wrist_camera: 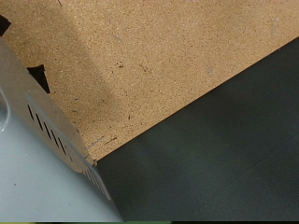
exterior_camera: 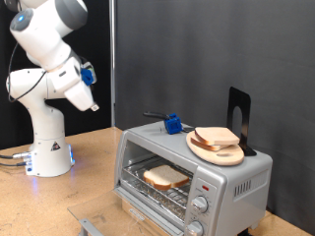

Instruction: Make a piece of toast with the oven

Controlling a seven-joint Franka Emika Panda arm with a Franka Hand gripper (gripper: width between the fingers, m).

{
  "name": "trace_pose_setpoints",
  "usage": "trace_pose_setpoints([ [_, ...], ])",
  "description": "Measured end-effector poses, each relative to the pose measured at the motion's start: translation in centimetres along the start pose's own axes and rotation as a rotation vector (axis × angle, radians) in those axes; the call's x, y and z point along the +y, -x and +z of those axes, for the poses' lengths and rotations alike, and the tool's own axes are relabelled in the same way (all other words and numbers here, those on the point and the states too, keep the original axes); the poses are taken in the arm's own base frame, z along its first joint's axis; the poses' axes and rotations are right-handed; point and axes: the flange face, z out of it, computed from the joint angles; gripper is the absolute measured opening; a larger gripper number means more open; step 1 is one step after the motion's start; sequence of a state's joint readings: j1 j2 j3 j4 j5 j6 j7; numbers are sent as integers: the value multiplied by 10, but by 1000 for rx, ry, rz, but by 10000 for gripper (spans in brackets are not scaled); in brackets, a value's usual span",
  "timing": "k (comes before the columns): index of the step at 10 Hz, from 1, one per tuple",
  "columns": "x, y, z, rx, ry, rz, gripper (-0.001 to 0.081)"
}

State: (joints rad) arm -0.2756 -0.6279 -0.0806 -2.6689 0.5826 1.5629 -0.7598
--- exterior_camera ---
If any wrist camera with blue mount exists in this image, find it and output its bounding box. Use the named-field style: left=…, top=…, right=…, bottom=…
left=79, top=61, right=98, bottom=88

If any spatula with blue grip block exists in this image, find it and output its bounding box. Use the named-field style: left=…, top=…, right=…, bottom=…
left=143, top=111, right=197, bottom=136

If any silver toaster oven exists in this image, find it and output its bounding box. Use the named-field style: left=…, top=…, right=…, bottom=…
left=112, top=119, right=274, bottom=236

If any black base cable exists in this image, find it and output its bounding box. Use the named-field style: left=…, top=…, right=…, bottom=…
left=0, top=160, right=29, bottom=168

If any vertical metal pole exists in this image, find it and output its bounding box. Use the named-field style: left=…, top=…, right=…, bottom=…
left=109, top=0, right=117, bottom=128

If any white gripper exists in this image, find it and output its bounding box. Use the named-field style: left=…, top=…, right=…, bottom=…
left=48, top=57, right=100, bottom=113

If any round wooden cutting board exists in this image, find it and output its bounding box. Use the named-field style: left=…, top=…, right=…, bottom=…
left=185, top=131, right=245, bottom=167

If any black metal bookend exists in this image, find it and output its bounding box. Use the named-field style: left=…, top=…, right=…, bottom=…
left=225, top=86, right=258, bottom=157

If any glass oven door with handle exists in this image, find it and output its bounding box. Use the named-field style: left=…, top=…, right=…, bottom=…
left=67, top=187, right=186, bottom=236

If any white bread slice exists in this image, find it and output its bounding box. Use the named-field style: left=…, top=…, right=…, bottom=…
left=194, top=127, right=241, bottom=147
left=143, top=164, right=190, bottom=192
left=190, top=136, right=227, bottom=152

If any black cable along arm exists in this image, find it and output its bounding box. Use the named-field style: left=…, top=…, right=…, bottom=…
left=7, top=42, right=47, bottom=103

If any silver oven knob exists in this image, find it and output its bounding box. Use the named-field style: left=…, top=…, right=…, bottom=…
left=186, top=219, right=205, bottom=236
left=191, top=196, right=210, bottom=214

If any wire oven rack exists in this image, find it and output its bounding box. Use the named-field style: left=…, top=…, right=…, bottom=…
left=121, top=156, right=195, bottom=210

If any base cable with silver connector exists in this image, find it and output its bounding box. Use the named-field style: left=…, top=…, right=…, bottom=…
left=0, top=151, right=32, bottom=160

